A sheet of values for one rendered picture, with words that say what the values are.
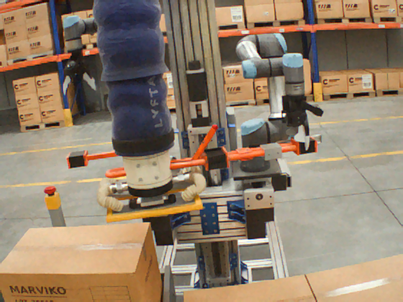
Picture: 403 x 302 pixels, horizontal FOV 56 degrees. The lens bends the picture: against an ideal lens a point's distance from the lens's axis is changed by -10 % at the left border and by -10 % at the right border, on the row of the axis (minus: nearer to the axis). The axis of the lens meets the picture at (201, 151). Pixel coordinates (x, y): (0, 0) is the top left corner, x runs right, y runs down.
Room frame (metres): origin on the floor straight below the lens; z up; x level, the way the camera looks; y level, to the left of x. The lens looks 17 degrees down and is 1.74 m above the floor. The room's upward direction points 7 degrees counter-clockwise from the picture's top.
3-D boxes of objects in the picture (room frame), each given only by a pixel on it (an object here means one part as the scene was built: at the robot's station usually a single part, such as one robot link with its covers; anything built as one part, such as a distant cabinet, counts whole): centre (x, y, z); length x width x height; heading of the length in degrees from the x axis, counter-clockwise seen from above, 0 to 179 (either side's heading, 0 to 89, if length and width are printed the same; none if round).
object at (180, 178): (1.44, 0.20, 1.19); 0.34 x 0.25 x 0.06; 97
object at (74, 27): (1.82, 0.51, 1.82); 0.09 x 0.08 x 0.11; 145
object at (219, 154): (1.47, -0.05, 1.26); 0.10 x 0.08 x 0.06; 7
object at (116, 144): (1.44, 0.20, 1.37); 0.23 x 0.23 x 0.04
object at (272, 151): (1.49, -0.26, 1.25); 0.07 x 0.07 x 0.04; 7
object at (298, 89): (1.51, -0.38, 1.47); 0.08 x 0.08 x 0.05
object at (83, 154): (1.66, 0.53, 1.26); 0.09 x 0.08 x 0.05; 7
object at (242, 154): (1.58, 0.02, 1.26); 0.93 x 0.30 x 0.04; 97
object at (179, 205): (1.35, 0.19, 1.15); 0.34 x 0.10 x 0.05; 97
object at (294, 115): (1.51, -0.37, 1.39); 0.09 x 0.08 x 0.12; 96
